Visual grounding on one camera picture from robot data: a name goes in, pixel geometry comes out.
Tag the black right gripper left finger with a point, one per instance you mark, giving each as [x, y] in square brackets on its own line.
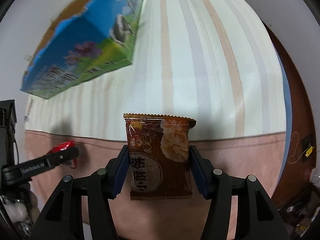
[61, 217]

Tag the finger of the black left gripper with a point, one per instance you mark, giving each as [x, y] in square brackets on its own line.
[28, 169]

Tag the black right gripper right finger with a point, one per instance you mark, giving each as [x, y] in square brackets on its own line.
[257, 217]

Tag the red snack packet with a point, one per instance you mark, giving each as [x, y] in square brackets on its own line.
[62, 150]

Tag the brown cracker snack packet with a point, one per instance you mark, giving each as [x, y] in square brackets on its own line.
[158, 151]

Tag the pink blanket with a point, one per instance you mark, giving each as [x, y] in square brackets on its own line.
[260, 156]

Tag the cardboard box with blue print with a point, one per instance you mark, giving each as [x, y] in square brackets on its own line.
[88, 38]

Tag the striped white bed sheet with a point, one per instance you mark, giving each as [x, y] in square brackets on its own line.
[209, 60]

